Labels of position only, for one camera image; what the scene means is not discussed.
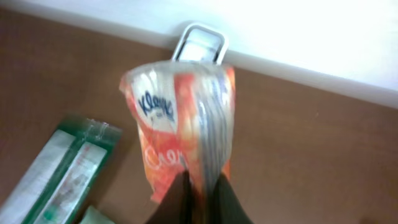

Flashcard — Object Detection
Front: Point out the white barcode scanner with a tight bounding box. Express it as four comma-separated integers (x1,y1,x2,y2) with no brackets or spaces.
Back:
171,22,229,65

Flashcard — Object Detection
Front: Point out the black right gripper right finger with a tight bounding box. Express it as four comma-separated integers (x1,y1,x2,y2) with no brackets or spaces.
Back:
208,174,253,224

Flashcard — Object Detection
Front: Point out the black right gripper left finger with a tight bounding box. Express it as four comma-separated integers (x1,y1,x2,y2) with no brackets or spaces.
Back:
146,171,193,224

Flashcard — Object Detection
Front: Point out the green wipes package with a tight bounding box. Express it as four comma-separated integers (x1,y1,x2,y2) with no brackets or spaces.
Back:
1,116,122,224

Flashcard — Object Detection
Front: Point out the orange tissue pack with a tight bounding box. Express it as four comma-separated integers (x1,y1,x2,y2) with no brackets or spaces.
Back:
119,61,236,202

